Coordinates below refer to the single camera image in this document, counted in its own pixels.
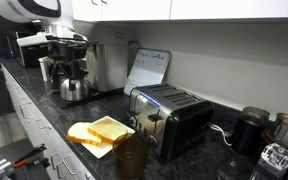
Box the yellow toasted bread slice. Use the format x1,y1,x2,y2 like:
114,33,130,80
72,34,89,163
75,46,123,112
87,117,129,145

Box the white toaster cable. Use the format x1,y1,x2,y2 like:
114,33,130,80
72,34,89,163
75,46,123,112
210,123,233,147

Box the clear faceted glass stopper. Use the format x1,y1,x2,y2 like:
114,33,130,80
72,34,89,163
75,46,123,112
249,143,288,180

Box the white upper cabinets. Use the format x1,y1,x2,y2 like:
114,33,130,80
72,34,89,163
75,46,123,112
71,0,288,23

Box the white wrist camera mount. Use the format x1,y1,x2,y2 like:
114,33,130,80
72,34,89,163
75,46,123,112
16,31,48,48

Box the black microwave oven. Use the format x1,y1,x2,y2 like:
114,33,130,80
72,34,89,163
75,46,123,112
6,31,50,69

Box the white paper carton box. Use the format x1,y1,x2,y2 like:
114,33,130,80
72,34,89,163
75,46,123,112
38,55,52,82

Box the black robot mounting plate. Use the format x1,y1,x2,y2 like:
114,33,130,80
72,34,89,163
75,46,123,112
0,138,52,180

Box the steel carafe with black lid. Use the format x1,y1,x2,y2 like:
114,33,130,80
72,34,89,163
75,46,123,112
51,66,92,102

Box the black clamp with orange grip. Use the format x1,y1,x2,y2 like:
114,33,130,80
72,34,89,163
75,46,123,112
12,143,49,169

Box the black canister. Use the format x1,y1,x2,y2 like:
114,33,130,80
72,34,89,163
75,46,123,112
232,105,271,157

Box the dark translucent brown cup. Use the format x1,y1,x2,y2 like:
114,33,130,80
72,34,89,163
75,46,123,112
112,132,150,180

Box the white bread slice orange crust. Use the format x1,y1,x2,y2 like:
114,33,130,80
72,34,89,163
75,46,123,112
66,121,103,148

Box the steel and black toaster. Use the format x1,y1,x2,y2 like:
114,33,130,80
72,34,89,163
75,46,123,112
127,83,215,163

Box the stainless steel coffee maker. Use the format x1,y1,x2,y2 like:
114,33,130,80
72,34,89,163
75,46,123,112
47,19,130,109

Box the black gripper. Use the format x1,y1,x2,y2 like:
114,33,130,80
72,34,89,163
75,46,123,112
47,34,98,91

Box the small handwritten whiteboard sign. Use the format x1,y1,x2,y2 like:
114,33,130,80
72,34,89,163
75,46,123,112
123,47,172,97

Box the white lower cabinet drawers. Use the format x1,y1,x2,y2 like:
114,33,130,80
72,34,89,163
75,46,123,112
0,63,96,180

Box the blue container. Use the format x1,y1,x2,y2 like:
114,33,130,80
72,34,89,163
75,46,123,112
0,48,15,60

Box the white square plate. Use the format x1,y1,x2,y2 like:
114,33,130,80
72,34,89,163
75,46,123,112
80,115,137,160

